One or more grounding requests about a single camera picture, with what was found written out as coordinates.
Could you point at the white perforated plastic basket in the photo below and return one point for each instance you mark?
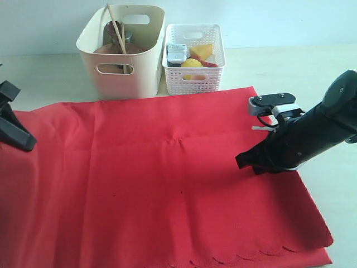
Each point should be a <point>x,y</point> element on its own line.
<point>192,35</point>

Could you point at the dark wooden spoon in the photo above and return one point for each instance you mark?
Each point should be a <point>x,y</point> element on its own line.
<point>111,31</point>

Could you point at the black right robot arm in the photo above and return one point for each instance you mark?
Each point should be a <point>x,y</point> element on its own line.
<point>341,92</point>

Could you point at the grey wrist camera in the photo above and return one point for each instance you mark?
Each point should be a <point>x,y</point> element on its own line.
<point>282,106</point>

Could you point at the cream plastic bin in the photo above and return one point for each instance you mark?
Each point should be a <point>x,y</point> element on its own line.
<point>147,23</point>

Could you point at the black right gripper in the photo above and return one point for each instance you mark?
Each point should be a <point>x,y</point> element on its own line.
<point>314,133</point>

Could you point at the wooden chopstick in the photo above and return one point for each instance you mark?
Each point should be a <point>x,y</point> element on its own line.
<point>113,21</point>
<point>122,38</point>

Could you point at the brown egg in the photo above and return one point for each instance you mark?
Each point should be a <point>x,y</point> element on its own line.
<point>197,77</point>

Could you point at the brown wooden plate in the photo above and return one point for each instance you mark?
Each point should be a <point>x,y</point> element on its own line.
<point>113,49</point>

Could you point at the stainless steel cup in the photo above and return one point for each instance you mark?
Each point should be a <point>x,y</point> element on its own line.
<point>129,38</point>

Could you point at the yellow lemon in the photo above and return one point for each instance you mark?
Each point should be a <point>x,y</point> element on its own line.
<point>190,63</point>

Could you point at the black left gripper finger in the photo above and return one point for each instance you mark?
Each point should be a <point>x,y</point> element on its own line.
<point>13,133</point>
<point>8,91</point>

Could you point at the yellow cheese wedge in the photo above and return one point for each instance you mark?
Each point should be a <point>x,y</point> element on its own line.
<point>201,52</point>

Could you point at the red tablecloth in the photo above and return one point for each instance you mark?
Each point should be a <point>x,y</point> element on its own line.
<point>152,183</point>

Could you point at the red sausage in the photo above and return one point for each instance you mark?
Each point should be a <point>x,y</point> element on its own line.
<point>205,63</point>

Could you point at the silver table knife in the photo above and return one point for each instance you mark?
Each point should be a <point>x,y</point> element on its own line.
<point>107,39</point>

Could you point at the white milk carton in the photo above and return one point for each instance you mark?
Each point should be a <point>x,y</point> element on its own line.
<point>176,54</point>

